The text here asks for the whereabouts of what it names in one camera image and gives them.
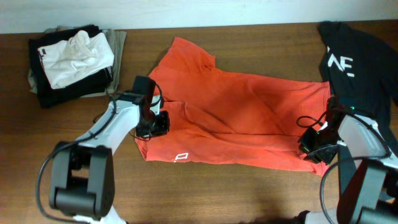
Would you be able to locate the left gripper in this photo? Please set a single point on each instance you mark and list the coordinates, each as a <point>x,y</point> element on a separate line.
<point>162,127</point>

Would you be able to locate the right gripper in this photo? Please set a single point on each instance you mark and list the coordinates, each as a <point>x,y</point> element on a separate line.
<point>304,146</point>

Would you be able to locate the red t-shirt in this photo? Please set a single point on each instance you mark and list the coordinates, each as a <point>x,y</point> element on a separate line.
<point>220,117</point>

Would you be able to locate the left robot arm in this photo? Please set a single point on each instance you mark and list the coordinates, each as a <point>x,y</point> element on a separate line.
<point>82,177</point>

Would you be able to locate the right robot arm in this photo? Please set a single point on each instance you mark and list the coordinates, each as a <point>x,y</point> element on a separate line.
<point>351,142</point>

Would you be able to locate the black folded garment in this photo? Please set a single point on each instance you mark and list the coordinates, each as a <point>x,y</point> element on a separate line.
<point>48,96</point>

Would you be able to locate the dark teal t-shirt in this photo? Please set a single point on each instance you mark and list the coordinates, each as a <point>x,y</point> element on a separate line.
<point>362,72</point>

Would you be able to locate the olive grey folded garment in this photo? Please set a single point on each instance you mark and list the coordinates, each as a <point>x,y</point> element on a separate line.
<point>116,40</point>

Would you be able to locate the white folded garment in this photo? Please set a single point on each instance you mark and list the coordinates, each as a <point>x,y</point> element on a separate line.
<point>69,61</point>

